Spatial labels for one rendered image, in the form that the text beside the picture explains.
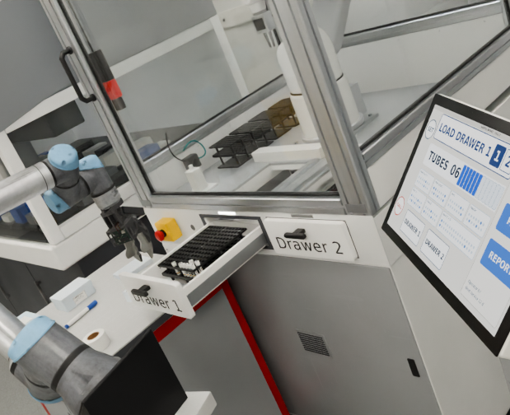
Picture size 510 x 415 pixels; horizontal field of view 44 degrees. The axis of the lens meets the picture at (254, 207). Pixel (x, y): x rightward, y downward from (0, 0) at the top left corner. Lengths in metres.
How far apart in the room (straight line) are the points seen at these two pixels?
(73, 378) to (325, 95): 0.81
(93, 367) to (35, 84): 1.36
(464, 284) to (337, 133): 0.52
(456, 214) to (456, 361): 0.81
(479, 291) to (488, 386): 1.05
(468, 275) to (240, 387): 1.26
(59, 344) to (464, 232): 0.85
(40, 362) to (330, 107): 0.83
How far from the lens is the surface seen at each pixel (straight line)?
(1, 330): 1.63
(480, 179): 1.12
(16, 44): 2.50
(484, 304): 1.03
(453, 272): 1.12
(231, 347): 2.13
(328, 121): 1.45
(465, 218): 1.13
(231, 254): 1.77
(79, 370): 1.40
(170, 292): 1.68
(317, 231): 1.64
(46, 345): 1.43
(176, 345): 1.99
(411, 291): 1.67
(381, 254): 1.58
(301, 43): 1.41
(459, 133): 1.23
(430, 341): 1.77
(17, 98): 2.47
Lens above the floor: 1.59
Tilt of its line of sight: 20 degrees down
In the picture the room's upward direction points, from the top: 23 degrees counter-clockwise
